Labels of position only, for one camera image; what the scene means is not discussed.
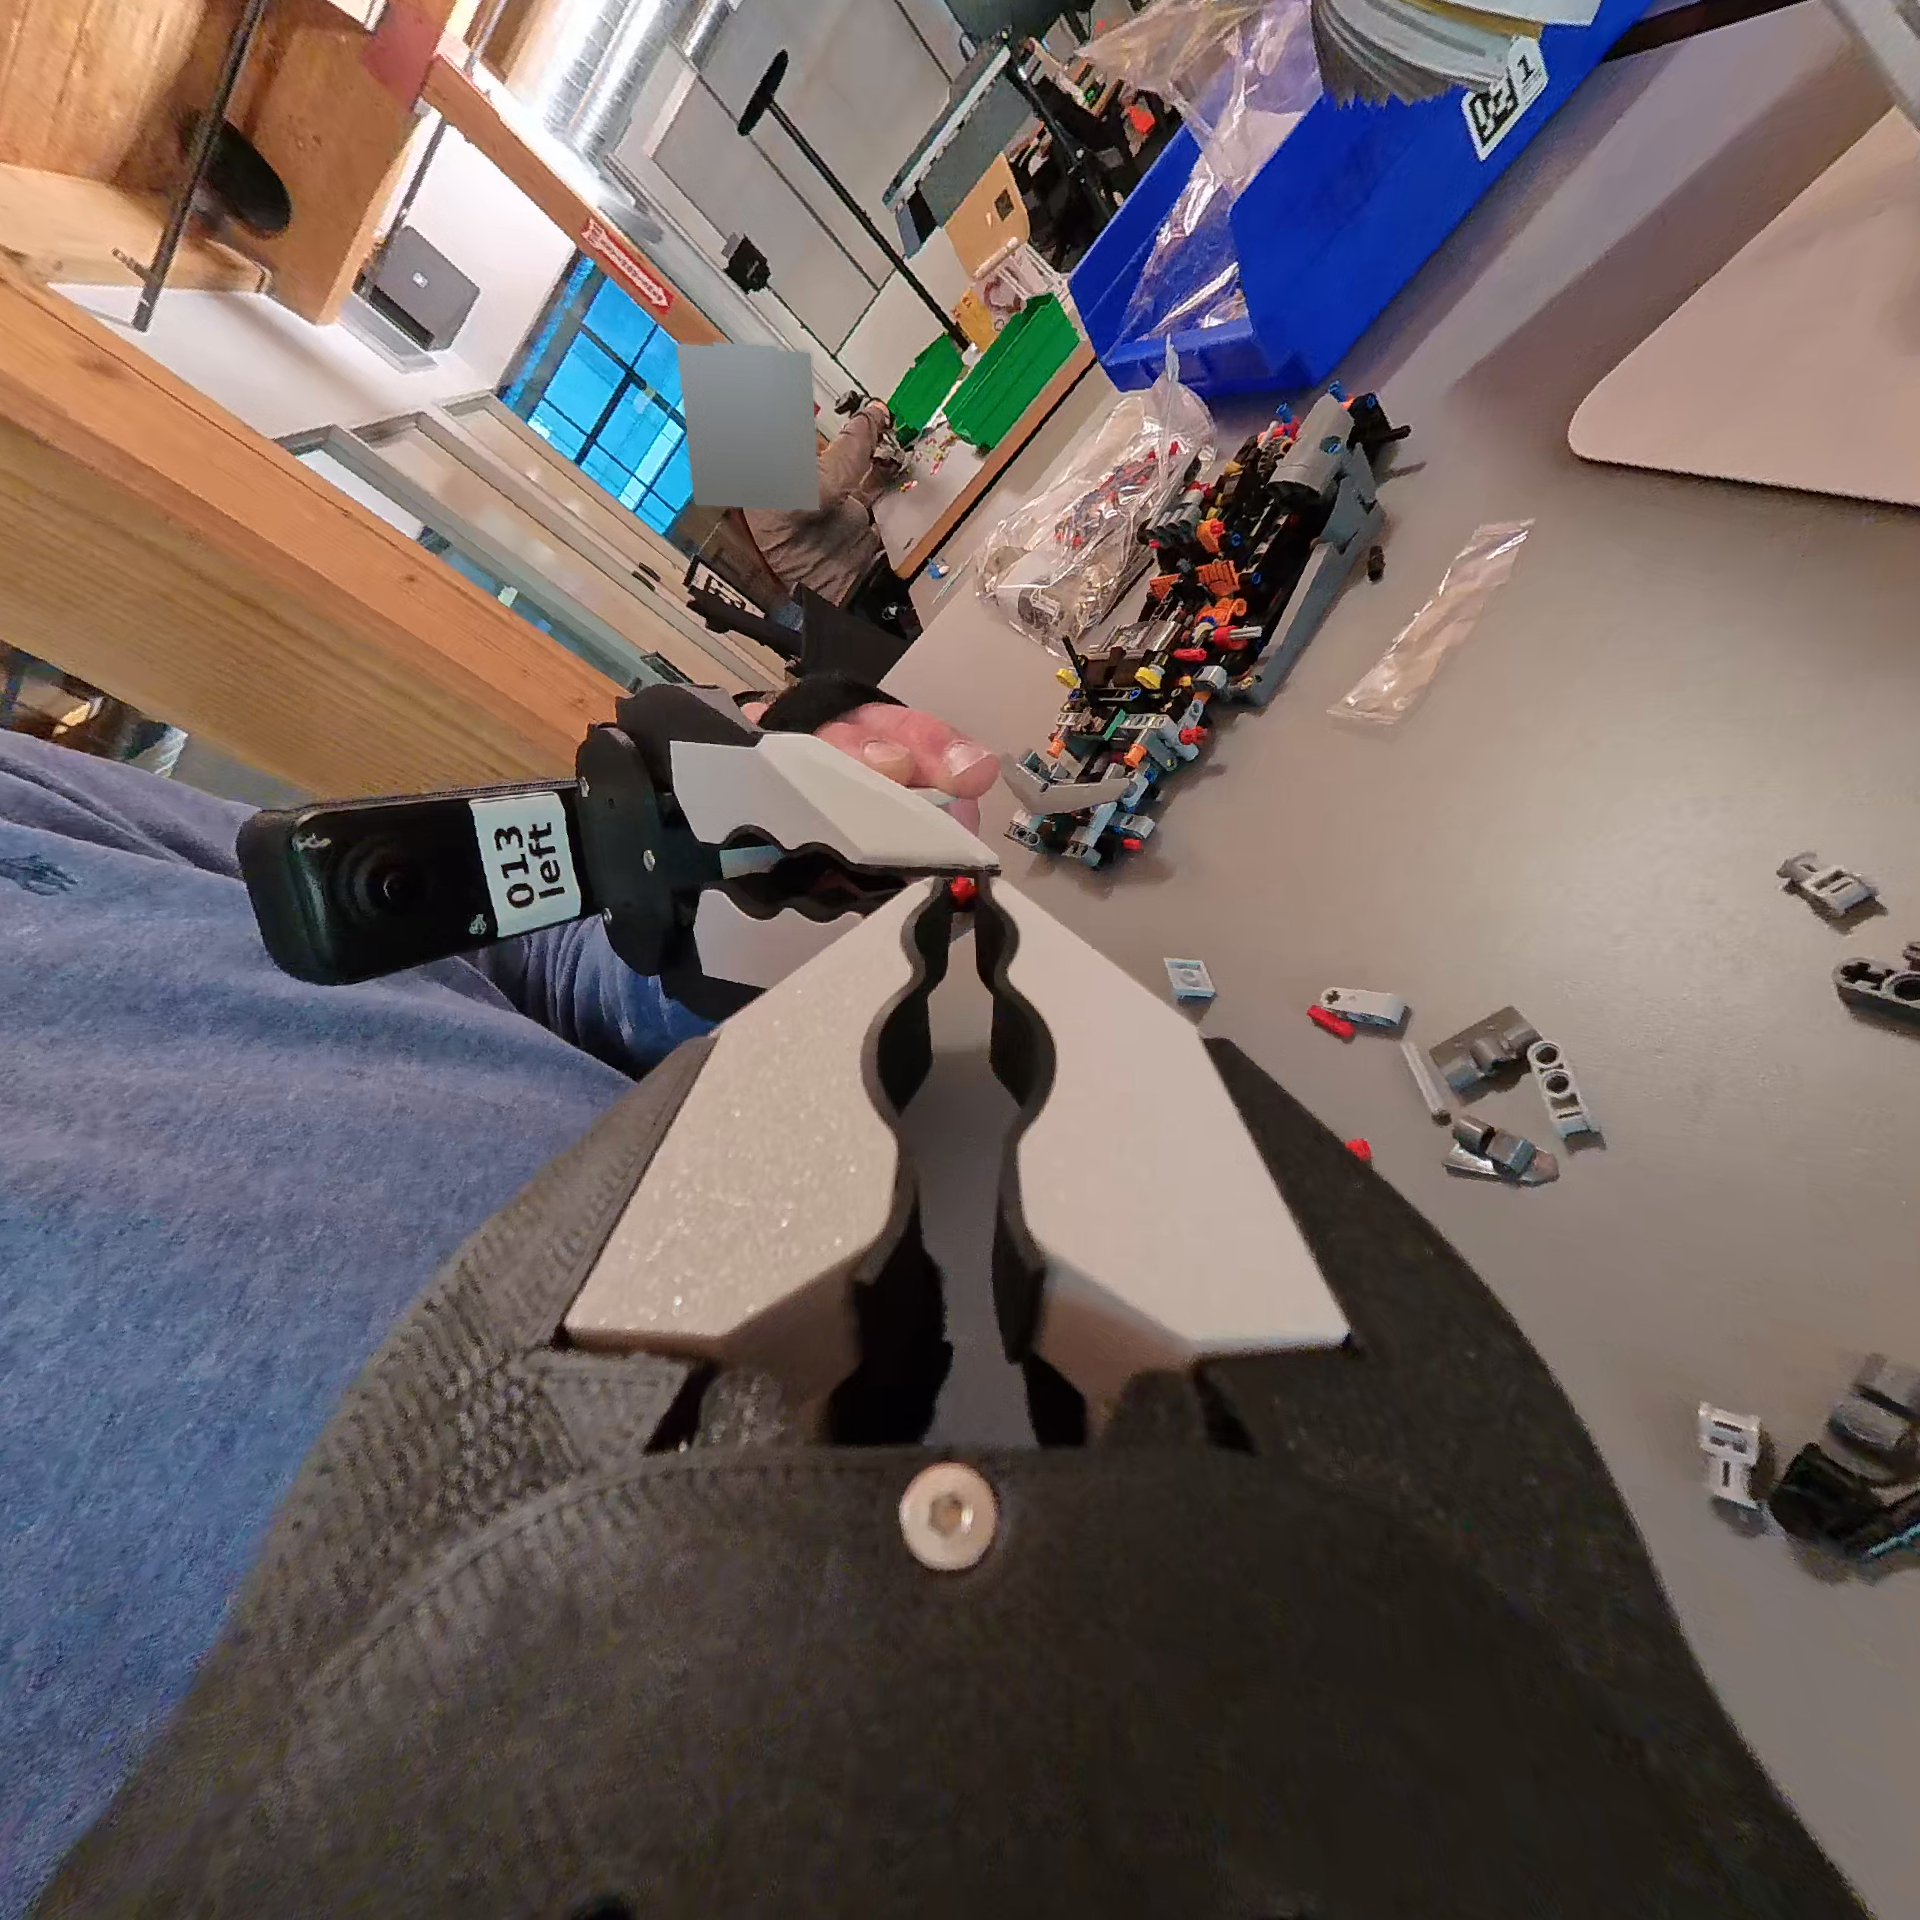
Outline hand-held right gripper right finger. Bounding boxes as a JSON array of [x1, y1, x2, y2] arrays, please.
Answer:
[[972, 879, 1356, 1424]]

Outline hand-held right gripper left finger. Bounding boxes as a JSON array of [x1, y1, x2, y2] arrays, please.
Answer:
[[561, 879, 954, 1448]]

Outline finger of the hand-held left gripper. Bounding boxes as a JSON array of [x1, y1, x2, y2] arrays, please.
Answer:
[[665, 732, 1003, 877], [696, 871, 910, 1024]]

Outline scattered loose lego pieces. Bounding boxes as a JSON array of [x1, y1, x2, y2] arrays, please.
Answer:
[[1399, 848, 1920, 1579]]

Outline clear bag of lego parts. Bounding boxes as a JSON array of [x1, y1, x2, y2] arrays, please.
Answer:
[[976, 336, 1220, 655]]

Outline lego car chassis model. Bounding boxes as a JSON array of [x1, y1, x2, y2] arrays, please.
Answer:
[[1008, 387, 1416, 876]]

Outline person's left hand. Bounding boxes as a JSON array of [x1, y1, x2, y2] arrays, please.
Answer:
[[817, 700, 1003, 800]]

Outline black chair with tag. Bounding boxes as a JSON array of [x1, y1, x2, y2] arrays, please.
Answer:
[[681, 556, 921, 684]]

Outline neighbouring grey table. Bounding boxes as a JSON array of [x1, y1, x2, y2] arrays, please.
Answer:
[[872, 336, 1121, 579]]

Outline glass partition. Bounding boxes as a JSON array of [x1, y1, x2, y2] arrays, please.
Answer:
[[276, 387, 760, 694]]

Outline green storage bin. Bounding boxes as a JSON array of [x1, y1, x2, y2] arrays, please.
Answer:
[[888, 333, 970, 442], [948, 293, 1087, 452]]

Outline blue-lit window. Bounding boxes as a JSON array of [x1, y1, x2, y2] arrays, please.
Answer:
[[498, 252, 696, 518]]

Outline large wooden beam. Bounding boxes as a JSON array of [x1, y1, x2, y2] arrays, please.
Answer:
[[0, 247, 633, 805]]

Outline cardboard box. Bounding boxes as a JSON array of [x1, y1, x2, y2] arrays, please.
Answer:
[[943, 152, 1040, 275]]

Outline small empty clear bag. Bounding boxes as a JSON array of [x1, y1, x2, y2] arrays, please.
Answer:
[[1328, 517, 1538, 732]]

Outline black boom pole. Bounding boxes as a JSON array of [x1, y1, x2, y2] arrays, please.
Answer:
[[739, 47, 963, 349]]

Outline crumpled clear plastic bags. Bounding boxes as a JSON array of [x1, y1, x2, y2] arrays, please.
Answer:
[[1080, 0, 1360, 348]]

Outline blue storage bin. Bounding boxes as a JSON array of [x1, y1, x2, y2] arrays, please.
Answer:
[[1068, 0, 1659, 403]]

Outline stack of paper booklets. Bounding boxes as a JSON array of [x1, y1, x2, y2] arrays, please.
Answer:
[[1311, 0, 1608, 110]]

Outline white desk stand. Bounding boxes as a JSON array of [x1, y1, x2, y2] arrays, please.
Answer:
[[1564, 0, 1920, 507]]

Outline red wall sign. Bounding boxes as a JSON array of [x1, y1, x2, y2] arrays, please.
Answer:
[[579, 215, 673, 312]]

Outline black wall device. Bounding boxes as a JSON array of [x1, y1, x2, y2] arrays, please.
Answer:
[[360, 223, 483, 357]]

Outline metal air duct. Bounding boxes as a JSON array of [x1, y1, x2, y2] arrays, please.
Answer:
[[532, 0, 736, 170]]

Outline wooden loft frame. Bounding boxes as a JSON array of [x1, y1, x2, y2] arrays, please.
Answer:
[[0, 0, 722, 348]]

